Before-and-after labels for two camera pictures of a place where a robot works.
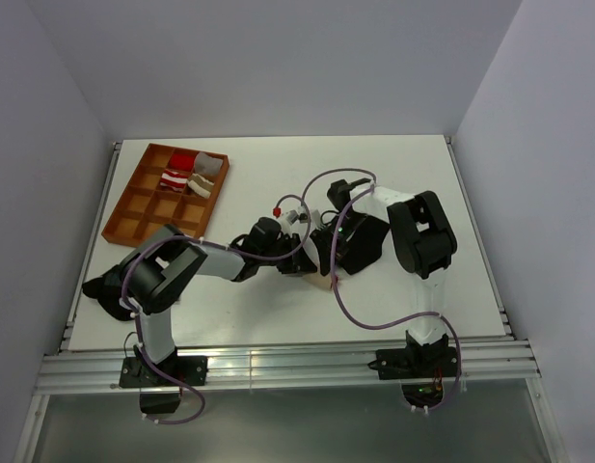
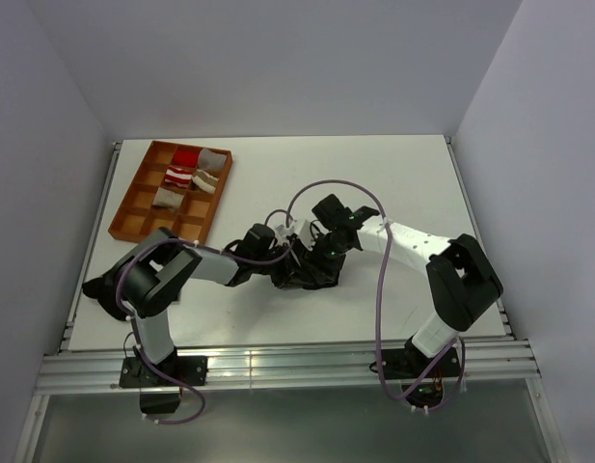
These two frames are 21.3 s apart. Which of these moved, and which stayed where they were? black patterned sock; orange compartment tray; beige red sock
Moved: beige red sock
Stayed: orange compartment tray; black patterned sock
